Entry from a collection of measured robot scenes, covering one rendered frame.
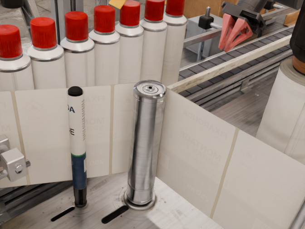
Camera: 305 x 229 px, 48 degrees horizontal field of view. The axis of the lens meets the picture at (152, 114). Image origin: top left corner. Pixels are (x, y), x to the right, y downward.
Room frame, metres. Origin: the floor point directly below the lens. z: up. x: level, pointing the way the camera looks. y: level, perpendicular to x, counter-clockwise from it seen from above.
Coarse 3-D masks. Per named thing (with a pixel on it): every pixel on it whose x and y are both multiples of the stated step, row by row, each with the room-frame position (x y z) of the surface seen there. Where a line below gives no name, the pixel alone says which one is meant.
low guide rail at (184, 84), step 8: (280, 40) 0.90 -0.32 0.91; (288, 40) 0.92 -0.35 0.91; (264, 48) 0.83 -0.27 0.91; (272, 48) 0.86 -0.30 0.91; (240, 56) 0.77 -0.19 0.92; (248, 56) 0.78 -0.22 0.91; (256, 56) 0.81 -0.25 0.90; (224, 64) 0.72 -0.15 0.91; (232, 64) 0.73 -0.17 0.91; (240, 64) 0.76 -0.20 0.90; (208, 72) 0.67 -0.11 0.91; (216, 72) 0.69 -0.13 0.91; (224, 72) 0.71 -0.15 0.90; (184, 80) 0.62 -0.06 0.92; (192, 80) 0.63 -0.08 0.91; (200, 80) 0.65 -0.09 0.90; (176, 88) 0.60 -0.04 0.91; (184, 88) 0.62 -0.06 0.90
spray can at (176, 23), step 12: (168, 0) 0.62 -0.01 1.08; (180, 0) 0.62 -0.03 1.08; (168, 12) 0.62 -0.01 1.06; (180, 12) 0.62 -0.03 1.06; (168, 24) 0.61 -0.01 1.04; (180, 24) 0.61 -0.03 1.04; (168, 36) 0.61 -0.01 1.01; (180, 36) 0.61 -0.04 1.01; (168, 48) 0.60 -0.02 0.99; (180, 48) 0.61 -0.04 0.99; (168, 60) 0.60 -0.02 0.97; (180, 60) 0.62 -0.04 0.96; (168, 72) 0.60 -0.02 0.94; (168, 84) 0.61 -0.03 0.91
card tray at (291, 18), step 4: (296, 12) 1.31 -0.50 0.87; (288, 16) 1.27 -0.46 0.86; (292, 16) 1.30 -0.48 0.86; (296, 16) 1.32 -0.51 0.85; (288, 20) 1.28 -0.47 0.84; (292, 20) 1.30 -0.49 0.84; (296, 20) 1.32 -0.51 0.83; (284, 24) 1.26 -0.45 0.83; (288, 24) 1.27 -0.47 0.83; (292, 24) 1.27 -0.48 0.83
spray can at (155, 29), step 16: (160, 0) 0.59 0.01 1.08; (144, 16) 0.59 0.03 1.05; (160, 16) 0.58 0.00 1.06; (144, 32) 0.57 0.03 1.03; (160, 32) 0.57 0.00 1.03; (144, 48) 0.57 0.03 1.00; (160, 48) 0.57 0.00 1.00; (144, 64) 0.57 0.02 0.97; (160, 64) 0.58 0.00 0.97; (160, 80) 0.59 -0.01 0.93
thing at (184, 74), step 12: (276, 36) 1.01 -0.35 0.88; (240, 48) 0.90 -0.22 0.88; (252, 48) 0.91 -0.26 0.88; (288, 48) 0.93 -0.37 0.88; (216, 60) 0.80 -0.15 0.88; (228, 60) 0.81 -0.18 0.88; (252, 60) 0.83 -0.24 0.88; (264, 60) 0.84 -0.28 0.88; (180, 72) 0.72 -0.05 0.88; (192, 72) 0.73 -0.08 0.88; (228, 72) 0.75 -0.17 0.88; (204, 84) 0.68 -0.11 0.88
